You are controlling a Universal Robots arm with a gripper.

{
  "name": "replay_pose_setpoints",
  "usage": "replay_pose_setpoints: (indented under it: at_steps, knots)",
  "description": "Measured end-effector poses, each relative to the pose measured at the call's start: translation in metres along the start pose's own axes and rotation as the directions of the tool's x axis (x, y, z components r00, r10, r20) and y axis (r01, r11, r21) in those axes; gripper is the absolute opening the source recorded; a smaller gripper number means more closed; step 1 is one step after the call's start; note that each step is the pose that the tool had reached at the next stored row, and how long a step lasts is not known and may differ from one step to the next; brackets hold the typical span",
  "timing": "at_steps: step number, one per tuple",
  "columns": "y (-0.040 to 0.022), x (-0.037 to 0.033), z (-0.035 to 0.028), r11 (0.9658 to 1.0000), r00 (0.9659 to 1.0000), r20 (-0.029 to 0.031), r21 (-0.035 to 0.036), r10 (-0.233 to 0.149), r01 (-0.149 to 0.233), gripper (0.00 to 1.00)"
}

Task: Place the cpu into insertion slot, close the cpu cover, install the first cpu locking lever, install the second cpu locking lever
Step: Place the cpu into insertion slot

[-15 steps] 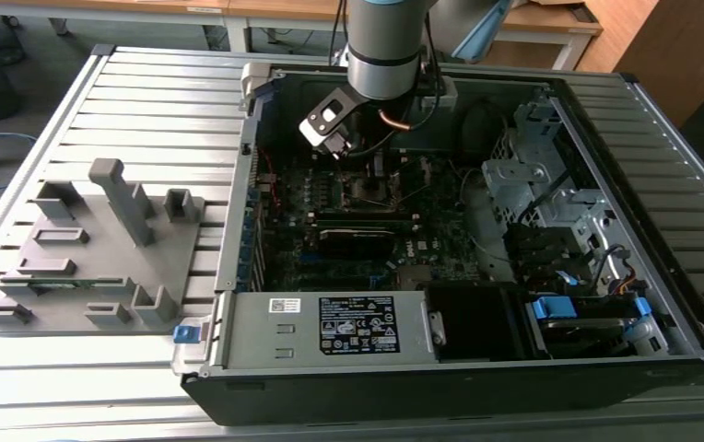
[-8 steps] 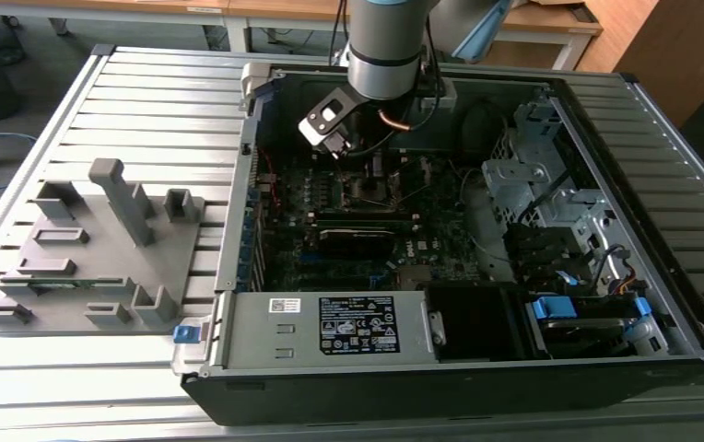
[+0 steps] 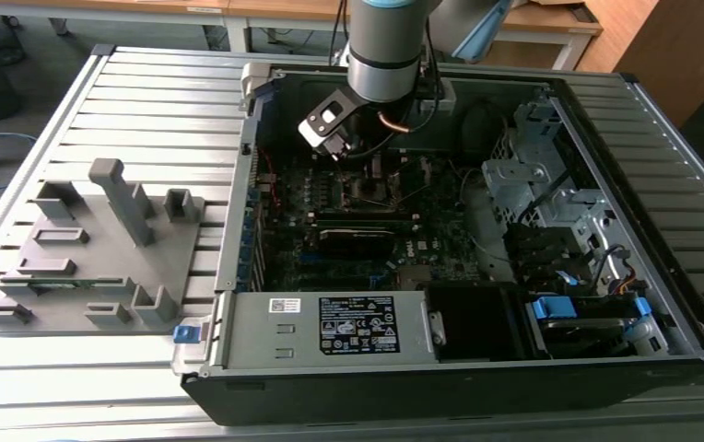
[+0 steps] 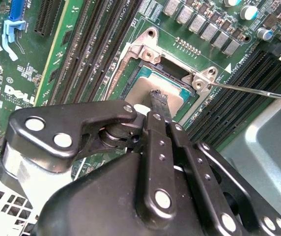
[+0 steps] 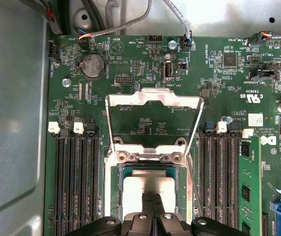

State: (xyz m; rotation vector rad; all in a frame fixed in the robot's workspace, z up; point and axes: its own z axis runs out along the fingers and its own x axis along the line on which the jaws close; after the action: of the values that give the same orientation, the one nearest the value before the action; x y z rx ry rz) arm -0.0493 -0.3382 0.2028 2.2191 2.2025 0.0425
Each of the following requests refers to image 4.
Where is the metal wire locking lever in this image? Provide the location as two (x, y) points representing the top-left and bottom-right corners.
(104, 43), (131, 100)
(208, 81), (281, 102)

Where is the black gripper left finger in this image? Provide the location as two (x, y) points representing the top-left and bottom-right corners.
(0, 89), (179, 224)

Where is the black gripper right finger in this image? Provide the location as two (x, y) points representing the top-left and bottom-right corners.
(159, 89), (281, 236)

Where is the silver topped CPU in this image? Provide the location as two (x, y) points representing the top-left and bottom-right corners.
(122, 65), (193, 119)

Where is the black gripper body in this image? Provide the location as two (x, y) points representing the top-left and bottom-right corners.
(36, 151), (225, 236)

